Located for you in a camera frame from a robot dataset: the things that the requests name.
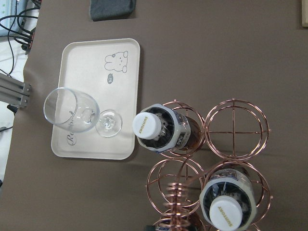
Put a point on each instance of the bamboo cutting board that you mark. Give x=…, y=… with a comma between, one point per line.
x=304, y=10

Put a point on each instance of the tea bottle white cap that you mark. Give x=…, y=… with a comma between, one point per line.
x=161, y=129

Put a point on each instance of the aluminium profile post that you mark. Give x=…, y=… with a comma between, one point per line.
x=14, y=92

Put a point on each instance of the cream rectangular tray with bunny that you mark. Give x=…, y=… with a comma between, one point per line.
x=107, y=70

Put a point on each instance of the folded grey cloth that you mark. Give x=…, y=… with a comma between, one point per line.
x=100, y=10

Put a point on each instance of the clear wine glass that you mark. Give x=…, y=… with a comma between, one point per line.
x=76, y=112

